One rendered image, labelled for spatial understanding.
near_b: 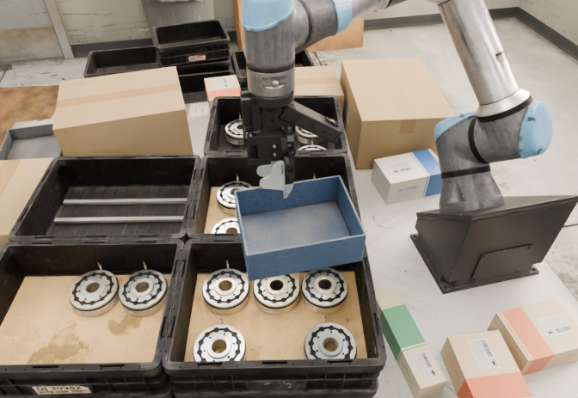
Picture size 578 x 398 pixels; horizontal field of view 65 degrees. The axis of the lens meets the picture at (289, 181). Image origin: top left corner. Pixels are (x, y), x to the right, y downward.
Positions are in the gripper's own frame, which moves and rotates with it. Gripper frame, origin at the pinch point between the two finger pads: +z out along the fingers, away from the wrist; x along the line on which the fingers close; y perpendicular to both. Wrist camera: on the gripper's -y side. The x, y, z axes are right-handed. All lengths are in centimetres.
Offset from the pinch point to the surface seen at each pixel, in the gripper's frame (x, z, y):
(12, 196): -41, 21, 68
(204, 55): -185, 38, 15
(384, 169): -42, 29, -37
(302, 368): 22.1, 22.6, 2.1
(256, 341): 9.4, 30.7, 9.1
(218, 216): -27.6, 26.3, 14.6
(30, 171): -51, 20, 66
